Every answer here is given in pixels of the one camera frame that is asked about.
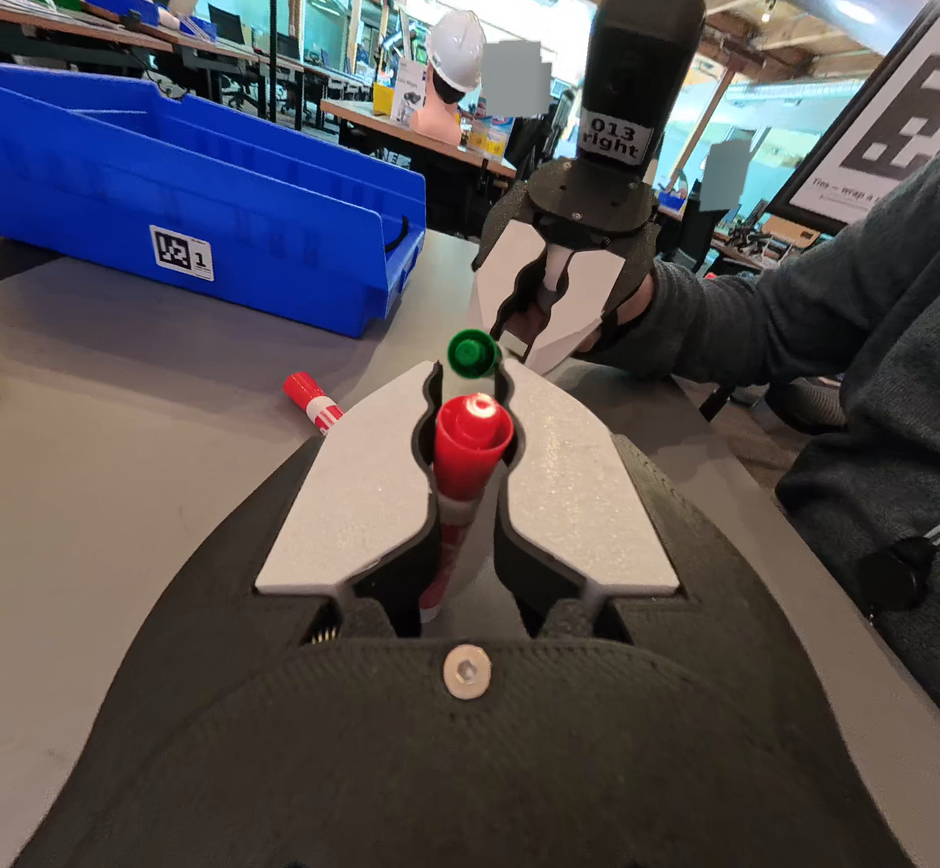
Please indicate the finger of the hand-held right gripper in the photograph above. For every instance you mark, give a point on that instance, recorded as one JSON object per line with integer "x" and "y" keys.
{"x": 503, "y": 266}
{"x": 587, "y": 295}

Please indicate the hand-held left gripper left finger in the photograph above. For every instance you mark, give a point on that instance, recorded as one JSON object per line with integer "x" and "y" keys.
{"x": 345, "y": 508}

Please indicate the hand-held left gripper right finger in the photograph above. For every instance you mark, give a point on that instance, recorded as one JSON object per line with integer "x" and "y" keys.
{"x": 587, "y": 508}

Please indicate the green dry-erase marker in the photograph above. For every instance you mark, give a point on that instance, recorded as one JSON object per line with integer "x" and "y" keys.
{"x": 470, "y": 354}

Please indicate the red dry-erase marker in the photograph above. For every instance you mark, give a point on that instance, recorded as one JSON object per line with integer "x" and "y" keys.
{"x": 470, "y": 442}
{"x": 312, "y": 402}

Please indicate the blue plastic bin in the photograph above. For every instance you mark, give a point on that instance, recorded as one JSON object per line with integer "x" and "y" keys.
{"x": 183, "y": 185}

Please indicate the person's right forearm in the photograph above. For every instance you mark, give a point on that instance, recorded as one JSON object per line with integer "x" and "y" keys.
{"x": 771, "y": 317}

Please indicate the person's right hand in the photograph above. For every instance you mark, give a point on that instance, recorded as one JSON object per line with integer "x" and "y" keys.
{"x": 637, "y": 299}

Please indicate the mannequin head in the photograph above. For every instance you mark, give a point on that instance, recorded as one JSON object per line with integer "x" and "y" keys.
{"x": 435, "y": 123}

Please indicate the white hard hat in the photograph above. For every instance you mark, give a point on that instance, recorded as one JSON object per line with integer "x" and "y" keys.
{"x": 455, "y": 45}

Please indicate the black framed sign board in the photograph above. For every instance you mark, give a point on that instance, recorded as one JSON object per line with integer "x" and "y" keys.
{"x": 881, "y": 148}

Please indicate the person's grey sweater torso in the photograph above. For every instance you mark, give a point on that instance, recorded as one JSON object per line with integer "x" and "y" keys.
{"x": 866, "y": 457}

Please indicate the black vertical pole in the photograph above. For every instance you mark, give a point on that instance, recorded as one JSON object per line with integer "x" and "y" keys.
{"x": 273, "y": 23}

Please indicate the small blue background bin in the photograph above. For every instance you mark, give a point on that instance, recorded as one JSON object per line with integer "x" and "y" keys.
{"x": 117, "y": 1}

